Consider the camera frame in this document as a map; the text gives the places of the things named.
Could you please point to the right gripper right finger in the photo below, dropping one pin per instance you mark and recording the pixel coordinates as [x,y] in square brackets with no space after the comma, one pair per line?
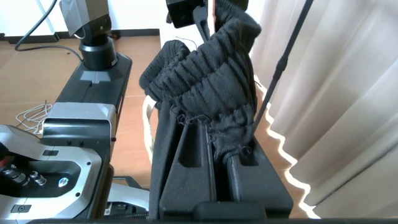
[264,186]

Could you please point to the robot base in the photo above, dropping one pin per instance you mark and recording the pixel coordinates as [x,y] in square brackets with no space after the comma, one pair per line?
[77,124]

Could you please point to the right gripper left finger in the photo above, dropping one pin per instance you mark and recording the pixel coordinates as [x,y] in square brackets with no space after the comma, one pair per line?
[186,186]

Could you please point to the black clothes rack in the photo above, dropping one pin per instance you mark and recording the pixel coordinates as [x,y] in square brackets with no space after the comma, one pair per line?
[281,65]

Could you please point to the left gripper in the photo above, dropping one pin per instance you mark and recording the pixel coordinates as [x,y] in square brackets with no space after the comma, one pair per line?
[183,14]

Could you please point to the black shorts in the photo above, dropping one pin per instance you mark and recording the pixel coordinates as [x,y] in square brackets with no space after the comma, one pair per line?
[202,81]

